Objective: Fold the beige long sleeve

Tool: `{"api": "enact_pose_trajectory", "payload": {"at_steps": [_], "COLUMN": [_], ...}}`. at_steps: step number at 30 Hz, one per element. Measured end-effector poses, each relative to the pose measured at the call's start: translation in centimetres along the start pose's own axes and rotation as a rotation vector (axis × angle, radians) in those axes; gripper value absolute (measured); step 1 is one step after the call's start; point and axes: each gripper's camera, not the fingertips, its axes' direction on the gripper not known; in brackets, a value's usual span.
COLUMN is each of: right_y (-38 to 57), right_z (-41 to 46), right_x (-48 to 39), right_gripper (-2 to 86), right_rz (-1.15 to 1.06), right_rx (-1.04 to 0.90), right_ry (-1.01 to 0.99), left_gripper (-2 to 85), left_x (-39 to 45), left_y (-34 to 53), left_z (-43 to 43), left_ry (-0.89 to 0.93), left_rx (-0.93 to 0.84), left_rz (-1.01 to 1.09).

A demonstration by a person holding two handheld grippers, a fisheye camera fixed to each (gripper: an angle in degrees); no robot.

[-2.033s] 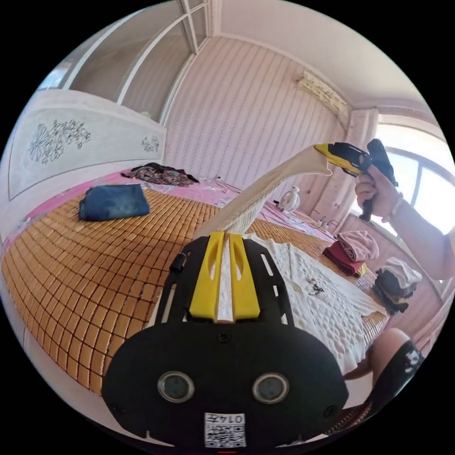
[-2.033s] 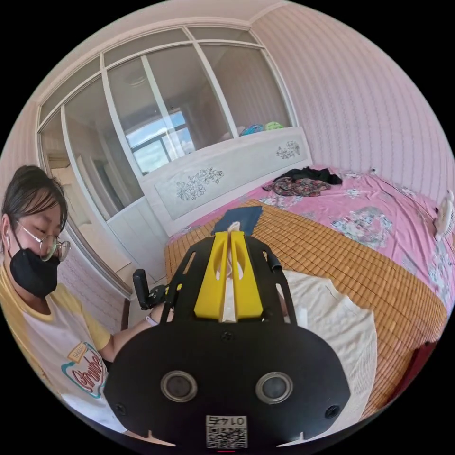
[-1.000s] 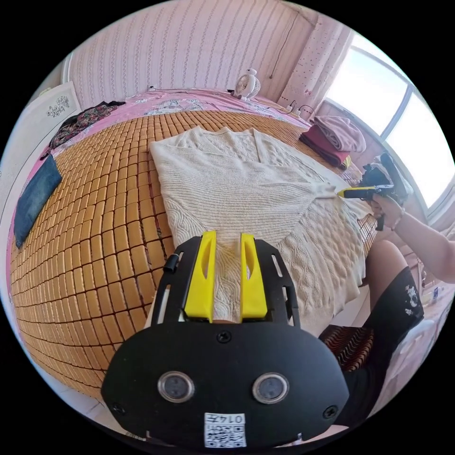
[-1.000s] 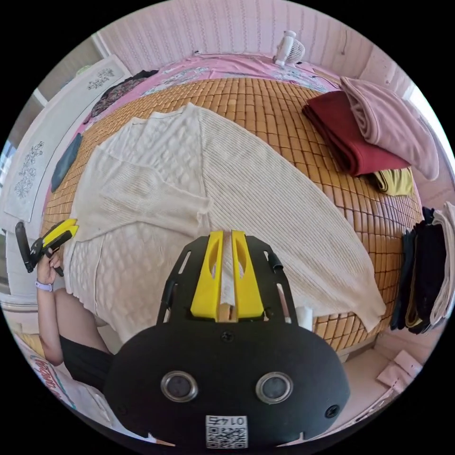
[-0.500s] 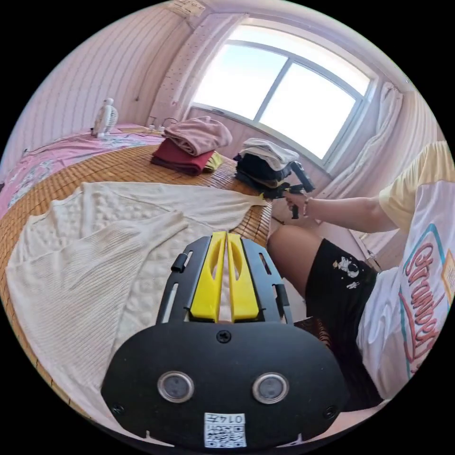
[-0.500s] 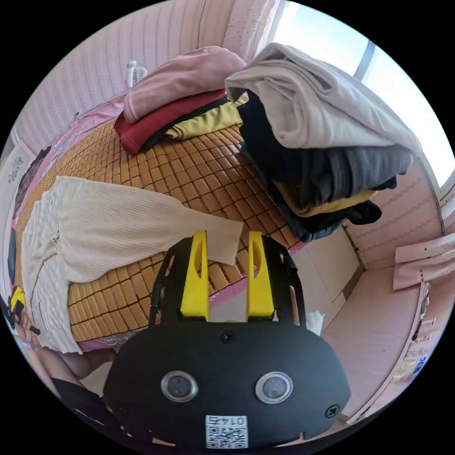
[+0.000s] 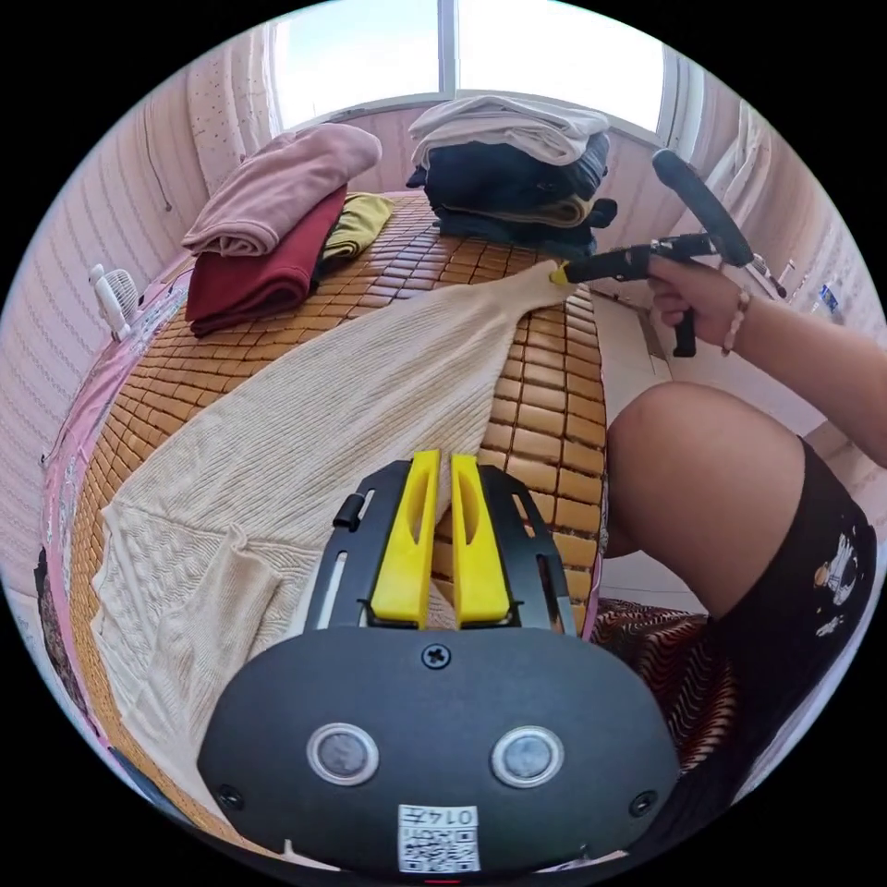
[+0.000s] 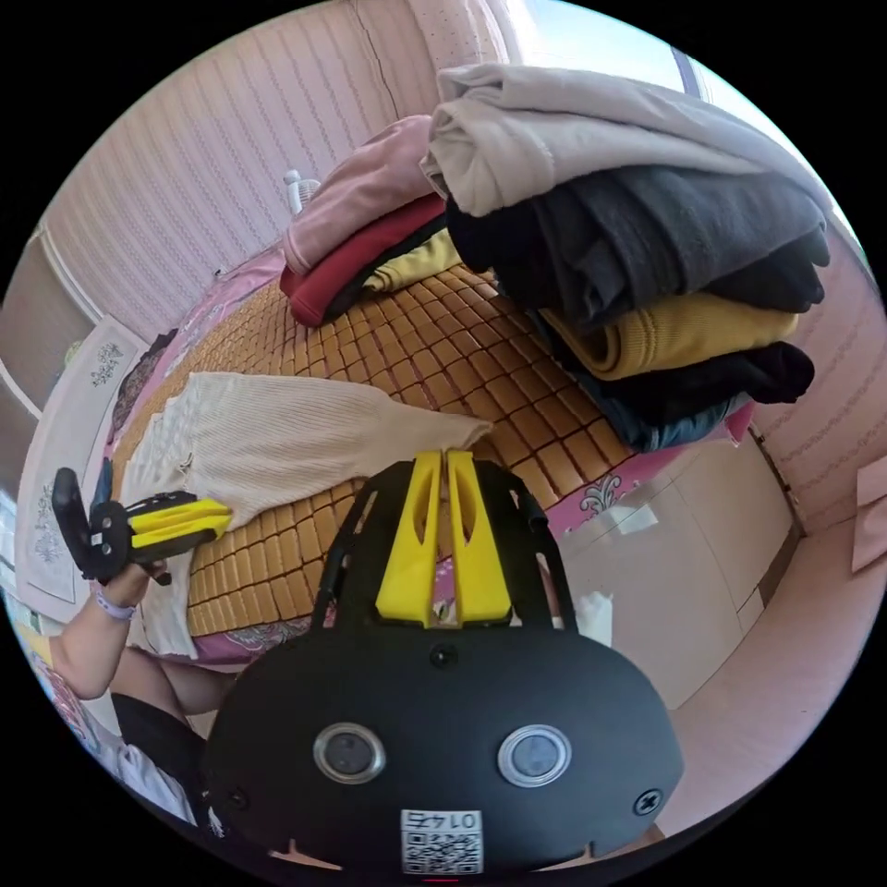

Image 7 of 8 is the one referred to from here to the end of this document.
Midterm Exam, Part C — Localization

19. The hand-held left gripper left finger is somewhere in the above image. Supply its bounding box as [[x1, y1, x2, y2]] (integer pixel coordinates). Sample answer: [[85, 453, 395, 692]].
[[369, 448, 442, 630]]

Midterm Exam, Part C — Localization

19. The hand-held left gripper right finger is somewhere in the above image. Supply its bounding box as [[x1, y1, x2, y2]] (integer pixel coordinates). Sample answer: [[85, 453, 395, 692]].
[[450, 454, 515, 630]]

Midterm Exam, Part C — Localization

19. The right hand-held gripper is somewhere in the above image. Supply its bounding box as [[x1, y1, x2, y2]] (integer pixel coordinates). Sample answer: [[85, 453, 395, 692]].
[[548, 233, 729, 358]]

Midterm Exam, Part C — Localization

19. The beige long sleeve sweater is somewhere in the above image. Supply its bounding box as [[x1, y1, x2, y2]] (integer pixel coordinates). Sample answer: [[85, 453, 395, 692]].
[[90, 260, 577, 836]]

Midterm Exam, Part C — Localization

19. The person's right forearm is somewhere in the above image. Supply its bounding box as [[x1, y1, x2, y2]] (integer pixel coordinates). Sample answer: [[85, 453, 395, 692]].
[[733, 287, 887, 432]]

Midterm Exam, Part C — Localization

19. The person's right hand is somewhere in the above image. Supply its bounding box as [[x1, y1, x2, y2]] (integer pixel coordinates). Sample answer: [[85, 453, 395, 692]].
[[650, 254, 748, 349]]

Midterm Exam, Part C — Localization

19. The pile of white navy clothes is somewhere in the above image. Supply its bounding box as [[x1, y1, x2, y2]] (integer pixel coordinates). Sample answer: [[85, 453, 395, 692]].
[[405, 94, 620, 260]]

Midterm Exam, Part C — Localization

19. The bed with woven mat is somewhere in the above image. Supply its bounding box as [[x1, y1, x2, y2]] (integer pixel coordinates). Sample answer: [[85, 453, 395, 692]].
[[38, 190, 613, 857]]

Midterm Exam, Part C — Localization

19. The white dotted curtain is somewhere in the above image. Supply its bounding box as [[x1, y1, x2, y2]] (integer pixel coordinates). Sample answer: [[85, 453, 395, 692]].
[[699, 96, 772, 209], [185, 27, 286, 155]]

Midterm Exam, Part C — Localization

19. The red patterned seat cushion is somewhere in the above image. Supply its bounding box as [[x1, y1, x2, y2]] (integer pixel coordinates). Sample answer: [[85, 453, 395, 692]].
[[592, 599, 753, 774]]

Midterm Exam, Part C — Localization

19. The person's body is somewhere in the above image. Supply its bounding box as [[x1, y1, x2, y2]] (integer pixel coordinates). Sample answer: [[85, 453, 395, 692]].
[[601, 381, 881, 857]]

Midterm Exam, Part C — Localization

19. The pile of pink red clothes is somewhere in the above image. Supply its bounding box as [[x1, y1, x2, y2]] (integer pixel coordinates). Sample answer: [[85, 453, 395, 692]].
[[181, 123, 397, 340]]

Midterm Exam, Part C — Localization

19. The window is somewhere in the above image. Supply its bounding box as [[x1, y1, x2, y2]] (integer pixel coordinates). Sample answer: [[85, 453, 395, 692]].
[[266, 0, 701, 134]]

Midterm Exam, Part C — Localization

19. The small white fan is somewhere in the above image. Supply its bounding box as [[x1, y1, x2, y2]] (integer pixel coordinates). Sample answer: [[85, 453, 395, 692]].
[[88, 263, 144, 343]]

